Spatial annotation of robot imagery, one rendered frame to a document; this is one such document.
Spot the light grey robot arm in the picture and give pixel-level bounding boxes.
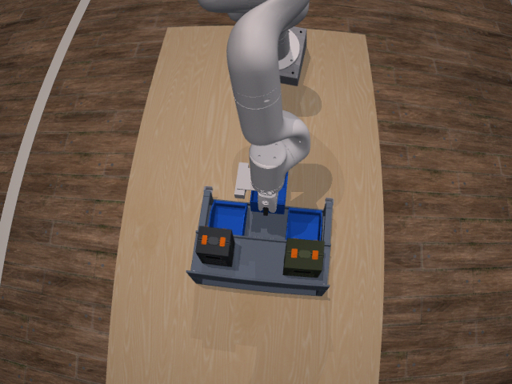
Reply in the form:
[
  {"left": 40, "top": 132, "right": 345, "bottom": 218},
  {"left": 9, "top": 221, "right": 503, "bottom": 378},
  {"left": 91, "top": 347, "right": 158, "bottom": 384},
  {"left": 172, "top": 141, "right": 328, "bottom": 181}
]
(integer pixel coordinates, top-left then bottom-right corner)
[{"left": 198, "top": 0, "right": 310, "bottom": 199}]

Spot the black tool case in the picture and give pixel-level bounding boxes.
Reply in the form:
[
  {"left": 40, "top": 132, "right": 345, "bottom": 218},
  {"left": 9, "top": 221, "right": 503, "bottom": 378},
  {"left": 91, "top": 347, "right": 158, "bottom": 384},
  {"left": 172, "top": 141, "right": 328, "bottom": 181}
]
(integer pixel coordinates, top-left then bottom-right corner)
[{"left": 195, "top": 226, "right": 235, "bottom": 267}]

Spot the grey shelf rack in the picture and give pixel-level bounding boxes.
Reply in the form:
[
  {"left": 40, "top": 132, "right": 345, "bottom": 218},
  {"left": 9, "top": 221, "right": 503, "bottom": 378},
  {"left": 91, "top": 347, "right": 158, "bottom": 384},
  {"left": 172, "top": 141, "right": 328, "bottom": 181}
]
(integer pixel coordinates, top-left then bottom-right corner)
[{"left": 186, "top": 186, "right": 334, "bottom": 296}]

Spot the dark green tool case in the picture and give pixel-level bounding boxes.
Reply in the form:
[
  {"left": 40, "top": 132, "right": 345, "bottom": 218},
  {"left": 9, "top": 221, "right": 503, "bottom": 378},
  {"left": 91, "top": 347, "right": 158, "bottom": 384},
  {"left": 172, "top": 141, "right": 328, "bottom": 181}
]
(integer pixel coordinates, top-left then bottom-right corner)
[{"left": 283, "top": 238, "right": 325, "bottom": 278}]

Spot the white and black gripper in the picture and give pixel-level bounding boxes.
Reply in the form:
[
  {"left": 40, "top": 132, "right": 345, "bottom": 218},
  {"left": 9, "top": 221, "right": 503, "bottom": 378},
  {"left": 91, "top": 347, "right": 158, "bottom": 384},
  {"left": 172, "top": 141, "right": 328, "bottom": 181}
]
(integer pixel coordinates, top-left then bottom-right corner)
[{"left": 258, "top": 192, "right": 278, "bottom": 216}]

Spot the blue bin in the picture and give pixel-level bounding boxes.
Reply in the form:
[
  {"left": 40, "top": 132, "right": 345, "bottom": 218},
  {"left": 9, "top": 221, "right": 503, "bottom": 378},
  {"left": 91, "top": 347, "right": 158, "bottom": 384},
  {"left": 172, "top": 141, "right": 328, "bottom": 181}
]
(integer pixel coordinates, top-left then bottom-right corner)
[
  {"left": 250, "top": 172, "right": 288, "bottom": 214},
  {"left": 208, "top": 201, "right": 248, "bottom": 236},
  {"left": 286, "top": 208, "right": 322, "bottom": 241}
]

